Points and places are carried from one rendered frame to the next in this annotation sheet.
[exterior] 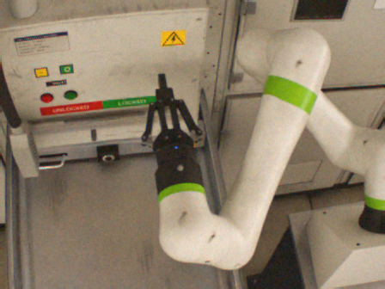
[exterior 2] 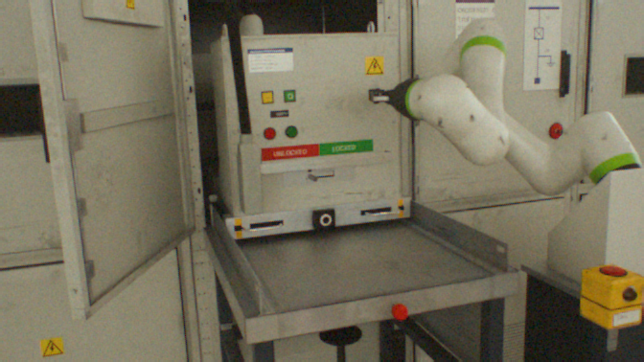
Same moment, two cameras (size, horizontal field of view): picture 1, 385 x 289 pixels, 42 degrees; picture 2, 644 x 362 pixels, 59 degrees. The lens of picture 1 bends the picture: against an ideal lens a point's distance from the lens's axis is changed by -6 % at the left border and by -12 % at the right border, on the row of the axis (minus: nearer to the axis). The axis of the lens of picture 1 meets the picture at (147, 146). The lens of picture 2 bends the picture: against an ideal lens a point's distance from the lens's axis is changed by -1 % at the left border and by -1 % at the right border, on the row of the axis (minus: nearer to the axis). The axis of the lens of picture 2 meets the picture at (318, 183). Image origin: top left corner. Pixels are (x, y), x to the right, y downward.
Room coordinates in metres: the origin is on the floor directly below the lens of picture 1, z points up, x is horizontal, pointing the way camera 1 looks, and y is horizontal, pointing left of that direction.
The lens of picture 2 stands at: (-0.69, 0.41, 1.31)
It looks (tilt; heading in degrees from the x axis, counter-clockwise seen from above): 12 degrees down; 349
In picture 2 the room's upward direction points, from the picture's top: 2 degrees counter-clockwise
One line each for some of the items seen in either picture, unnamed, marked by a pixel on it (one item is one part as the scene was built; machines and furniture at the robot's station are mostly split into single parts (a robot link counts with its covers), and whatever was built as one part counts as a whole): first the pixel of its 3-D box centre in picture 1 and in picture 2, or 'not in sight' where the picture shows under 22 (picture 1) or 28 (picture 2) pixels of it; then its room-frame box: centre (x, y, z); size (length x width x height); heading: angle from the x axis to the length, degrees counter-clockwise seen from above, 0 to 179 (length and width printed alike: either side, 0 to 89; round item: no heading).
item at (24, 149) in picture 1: (24, 147); (249, 177); (0.73, 0.31, 1.04); 0.08 x 0.05 x 0.17; 6
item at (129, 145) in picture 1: (106, 142); (320, 215); (0.84, 0.11, 0.90); 0.54 x 0.05 x 0.06; 96
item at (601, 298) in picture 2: not in sight; (610, 295); (0.21, -0.34, 0.85); 0.08 x 0.08 x 0.10; 6
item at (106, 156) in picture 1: (107, 154); (324, 218); (0.80, 0.11, 0.90); 0.06 x 0.03 x 0.05; 96
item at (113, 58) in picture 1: (100, 89); (318, 126); (0.82, 0.11, 1.15); 0.48 x 0.01 x 0.48; 96
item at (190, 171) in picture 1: (179, 182); (418, 101); (0.53, -0.06, 1.23); 0.09 x 0.06 x 0.12; 96
